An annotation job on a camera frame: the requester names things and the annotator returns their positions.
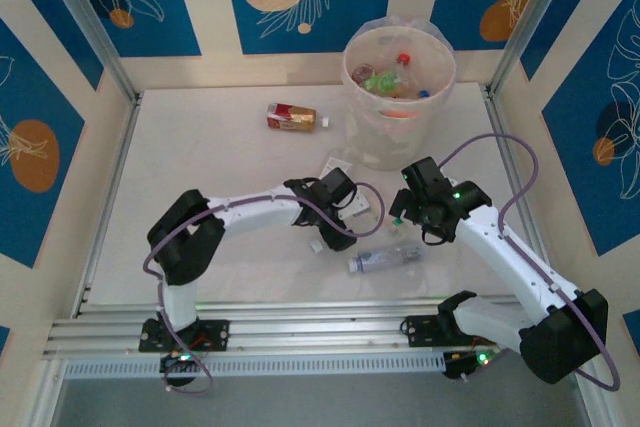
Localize aluminium frame post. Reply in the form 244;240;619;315
492;0;576;96
34;0;141;103

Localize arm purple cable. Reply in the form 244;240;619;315
143;181;386;396
439;134;621;393

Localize cream plastic bin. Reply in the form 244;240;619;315
342;16;459;173

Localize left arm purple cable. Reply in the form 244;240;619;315
143;181;386;396

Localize green label clear bottle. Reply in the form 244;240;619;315
366;71;408;95

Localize aluminium side rail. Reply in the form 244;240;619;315
72;99;141;318
482;86;564;308

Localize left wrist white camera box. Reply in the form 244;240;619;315
339;194;374;221

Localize clear pale blue cap bottle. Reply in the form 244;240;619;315
347;242;425;273

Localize red gold tea bottle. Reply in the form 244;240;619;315
266;102;331;134

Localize black controller board green light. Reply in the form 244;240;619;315
159;344;201;388
442;349;501;381

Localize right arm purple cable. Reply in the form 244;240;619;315
439;134;621;393

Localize clear plastic bin liner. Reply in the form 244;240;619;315
344;14;459;113

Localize white slotted cable duct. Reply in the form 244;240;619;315
62;354;449;379

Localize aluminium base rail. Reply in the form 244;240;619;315
42;296;594;361

